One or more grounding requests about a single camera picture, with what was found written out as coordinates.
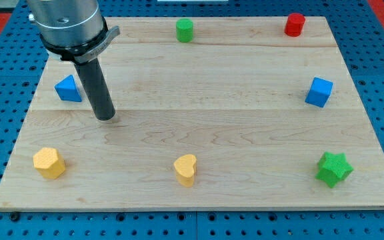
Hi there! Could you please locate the black clamp flange mount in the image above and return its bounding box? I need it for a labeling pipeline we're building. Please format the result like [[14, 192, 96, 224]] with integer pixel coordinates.
[[39, 17, 120, 64]]

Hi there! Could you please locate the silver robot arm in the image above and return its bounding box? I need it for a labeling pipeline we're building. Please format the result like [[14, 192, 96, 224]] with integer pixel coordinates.
[[27, 0, 121, 121]]

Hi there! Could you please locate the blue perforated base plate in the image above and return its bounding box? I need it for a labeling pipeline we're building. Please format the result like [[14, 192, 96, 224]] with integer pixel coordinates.
[[0, 0, 384, 239]]

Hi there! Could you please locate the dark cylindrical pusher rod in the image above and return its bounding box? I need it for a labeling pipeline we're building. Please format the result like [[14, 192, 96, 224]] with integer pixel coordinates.
[[75, 59, 115, 121]]

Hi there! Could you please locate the red cylinder block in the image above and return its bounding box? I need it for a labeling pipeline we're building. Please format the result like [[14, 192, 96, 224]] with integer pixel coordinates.
[[284, 13, 306, 37]]

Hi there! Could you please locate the yellow hexagon block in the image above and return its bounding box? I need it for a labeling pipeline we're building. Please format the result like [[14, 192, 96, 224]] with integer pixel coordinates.
[[33, 147, 66, 179]]

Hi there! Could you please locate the wooden board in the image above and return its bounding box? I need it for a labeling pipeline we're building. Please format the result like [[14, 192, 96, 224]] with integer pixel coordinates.
[[0, 17, 384, 212]]

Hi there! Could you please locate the yellow heart block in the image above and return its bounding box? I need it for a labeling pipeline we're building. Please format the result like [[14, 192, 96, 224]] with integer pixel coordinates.
[[173, 154, 197, 187]]

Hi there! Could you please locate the blue triangle block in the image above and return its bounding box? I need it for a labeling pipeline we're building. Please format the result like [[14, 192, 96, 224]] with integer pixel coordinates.
[[55, 75, 82, 102]]

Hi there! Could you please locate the green cylinder block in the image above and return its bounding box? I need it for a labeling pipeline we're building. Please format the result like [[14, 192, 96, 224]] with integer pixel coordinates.
[[175, 18, 193, 43]]

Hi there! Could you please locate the green star block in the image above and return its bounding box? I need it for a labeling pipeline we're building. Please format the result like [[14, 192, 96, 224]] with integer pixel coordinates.
[[315, 151, 354, 188]]

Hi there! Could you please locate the blue cube block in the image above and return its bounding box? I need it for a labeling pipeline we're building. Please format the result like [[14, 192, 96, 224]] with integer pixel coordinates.
[[305, 77, 333, 107]]

